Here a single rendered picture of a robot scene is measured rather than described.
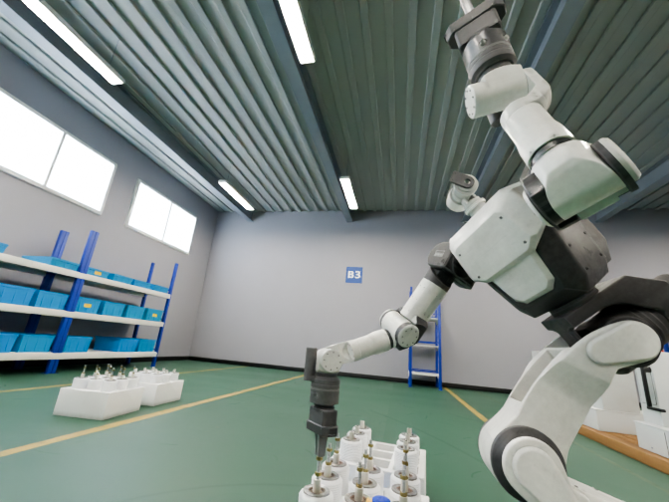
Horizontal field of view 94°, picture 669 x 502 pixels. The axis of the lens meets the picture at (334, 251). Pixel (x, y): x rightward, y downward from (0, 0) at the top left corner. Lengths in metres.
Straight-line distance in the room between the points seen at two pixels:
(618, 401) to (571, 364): 3.37
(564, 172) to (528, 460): 0.56
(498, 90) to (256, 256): 7.98
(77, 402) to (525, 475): 2.84
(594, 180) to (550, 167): 0.06
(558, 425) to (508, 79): 0.73
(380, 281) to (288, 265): 2.37
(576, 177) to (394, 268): 7.04
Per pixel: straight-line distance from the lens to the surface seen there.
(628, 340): 0.93
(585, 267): 0.90
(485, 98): 0.74
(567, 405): 0.91
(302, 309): 7.71
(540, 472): 0.86
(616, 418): 4.25
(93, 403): 3.04
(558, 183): 0.59
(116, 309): 6.11
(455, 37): 0.87
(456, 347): 7.41
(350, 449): 1.58
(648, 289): 1.00
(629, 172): 0.60
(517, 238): 0.85
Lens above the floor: 0.64
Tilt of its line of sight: 17 degrees up
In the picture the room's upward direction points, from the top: 5 degrees clockwise
